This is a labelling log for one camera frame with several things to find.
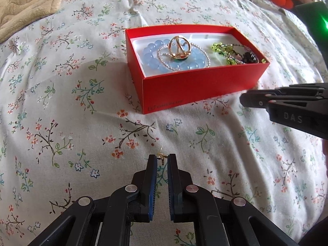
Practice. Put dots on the small gold earring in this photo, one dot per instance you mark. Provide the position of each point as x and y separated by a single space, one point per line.
161 156

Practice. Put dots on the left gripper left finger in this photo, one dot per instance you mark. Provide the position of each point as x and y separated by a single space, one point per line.
144 205

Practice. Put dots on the red cardboard box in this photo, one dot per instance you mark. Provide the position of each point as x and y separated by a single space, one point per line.
158 90

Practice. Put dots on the gold ring cluster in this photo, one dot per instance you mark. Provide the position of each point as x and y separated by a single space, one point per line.
179 48

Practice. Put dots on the person's right hand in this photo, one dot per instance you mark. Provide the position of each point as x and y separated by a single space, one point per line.
325 147

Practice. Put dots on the floral bed sheet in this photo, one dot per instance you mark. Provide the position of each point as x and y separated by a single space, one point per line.
72 124

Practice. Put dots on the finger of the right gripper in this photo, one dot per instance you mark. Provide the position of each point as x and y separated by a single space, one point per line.
260 100
311 91

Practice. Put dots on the beige quilted blanket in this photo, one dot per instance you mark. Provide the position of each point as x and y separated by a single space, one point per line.
17 14

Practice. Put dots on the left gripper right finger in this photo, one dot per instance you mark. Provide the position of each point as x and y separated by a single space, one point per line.
183 194

